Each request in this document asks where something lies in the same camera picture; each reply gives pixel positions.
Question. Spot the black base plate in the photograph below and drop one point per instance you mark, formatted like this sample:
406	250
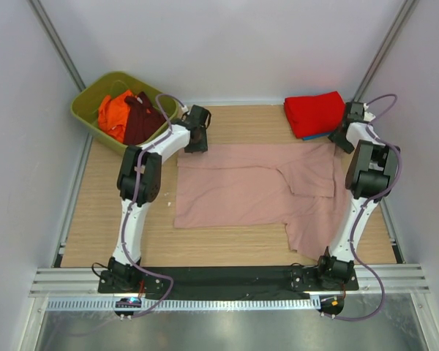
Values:
237	283

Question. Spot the folded blue t shirt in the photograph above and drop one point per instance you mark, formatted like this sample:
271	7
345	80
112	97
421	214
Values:
313	137

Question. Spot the aluminium frame rail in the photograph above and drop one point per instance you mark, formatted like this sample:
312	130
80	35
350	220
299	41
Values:
396	278

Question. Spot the maroon t shirt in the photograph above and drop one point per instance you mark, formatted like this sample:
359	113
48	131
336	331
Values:
143	119

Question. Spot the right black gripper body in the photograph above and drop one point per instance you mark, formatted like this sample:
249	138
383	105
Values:
337	138

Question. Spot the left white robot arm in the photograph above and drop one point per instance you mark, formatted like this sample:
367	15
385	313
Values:
139	183

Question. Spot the pink t shirt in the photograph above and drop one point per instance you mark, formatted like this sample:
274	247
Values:
299	185

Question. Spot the right aluminium corner post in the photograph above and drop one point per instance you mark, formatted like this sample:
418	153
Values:
395	29

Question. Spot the slotted cable duct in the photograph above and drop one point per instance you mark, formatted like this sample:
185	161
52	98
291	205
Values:
130	304

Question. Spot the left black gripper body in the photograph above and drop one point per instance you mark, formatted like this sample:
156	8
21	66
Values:
200	145

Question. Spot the aluminium corner post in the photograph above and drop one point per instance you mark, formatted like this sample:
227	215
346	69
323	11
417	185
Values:
57	43
395	29

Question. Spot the left aluminium corner post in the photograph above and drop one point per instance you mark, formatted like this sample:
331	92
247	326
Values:
57	43

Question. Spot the orange t shirt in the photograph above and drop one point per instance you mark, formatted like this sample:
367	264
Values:
113	114

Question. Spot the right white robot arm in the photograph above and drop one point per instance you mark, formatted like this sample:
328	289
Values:
374	170

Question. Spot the folded red t shirt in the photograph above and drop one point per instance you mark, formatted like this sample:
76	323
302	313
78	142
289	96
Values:
314	115

